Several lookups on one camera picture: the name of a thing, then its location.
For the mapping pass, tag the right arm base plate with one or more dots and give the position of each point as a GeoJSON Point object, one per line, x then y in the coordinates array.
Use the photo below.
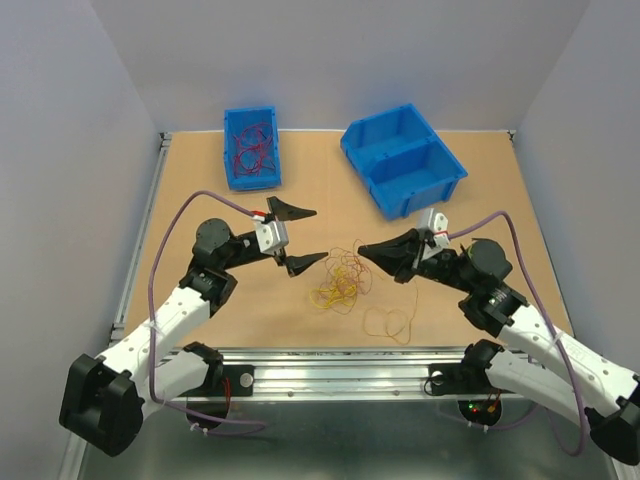
{"type": "Point", "coordinates": [455, 379]}

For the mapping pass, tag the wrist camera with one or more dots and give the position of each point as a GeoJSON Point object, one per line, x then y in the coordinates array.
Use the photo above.
{"type": "Point", "coordinates": [432, 230]}
{"type": "Point", "coordinates": [271, 234]}

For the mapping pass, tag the large blue divided bin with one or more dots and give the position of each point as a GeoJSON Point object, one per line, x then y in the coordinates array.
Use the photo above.
{"type": "Point", "coordinates": [402, 162]}

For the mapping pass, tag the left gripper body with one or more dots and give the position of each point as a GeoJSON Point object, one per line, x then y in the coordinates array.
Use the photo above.
{"type": "Point", "coordinates": [243, 255]}

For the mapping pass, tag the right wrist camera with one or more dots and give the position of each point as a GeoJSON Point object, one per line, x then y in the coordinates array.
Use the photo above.
{"type": "Point", "coordinates": [432, 230]}

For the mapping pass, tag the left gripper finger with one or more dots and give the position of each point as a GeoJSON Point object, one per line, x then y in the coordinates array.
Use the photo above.
{"type": "Point", "coordinates": [296, 265]}
{"type": "Point", "coordinates": [283, 211]}

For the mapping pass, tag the aluminium rail frame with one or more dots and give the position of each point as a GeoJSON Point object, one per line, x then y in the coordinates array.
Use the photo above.
{"type": "Point", "coordinates": [297, 353]}

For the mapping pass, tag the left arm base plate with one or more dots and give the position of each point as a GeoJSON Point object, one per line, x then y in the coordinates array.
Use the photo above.
{"type": "Point", "coordinates": [226, 380]}

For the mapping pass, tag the small blue bin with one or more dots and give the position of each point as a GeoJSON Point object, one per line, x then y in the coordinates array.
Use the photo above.
{"type": "Point", "coordinates": [251, 149]}

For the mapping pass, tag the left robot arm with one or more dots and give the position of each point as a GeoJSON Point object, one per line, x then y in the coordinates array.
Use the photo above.
{"type": "Point", "coordinates": [108, 397]}

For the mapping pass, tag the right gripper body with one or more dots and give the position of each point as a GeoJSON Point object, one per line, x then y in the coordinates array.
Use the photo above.
{"type": "Point", "coordinates": [441, 266]}

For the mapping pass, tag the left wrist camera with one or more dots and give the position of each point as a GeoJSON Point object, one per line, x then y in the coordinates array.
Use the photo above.
{"type": "Point", "coordinates": [271, 234]}

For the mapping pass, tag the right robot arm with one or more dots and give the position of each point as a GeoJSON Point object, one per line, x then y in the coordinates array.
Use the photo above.
{"type": "Point", "coordinates": [560, 374]}

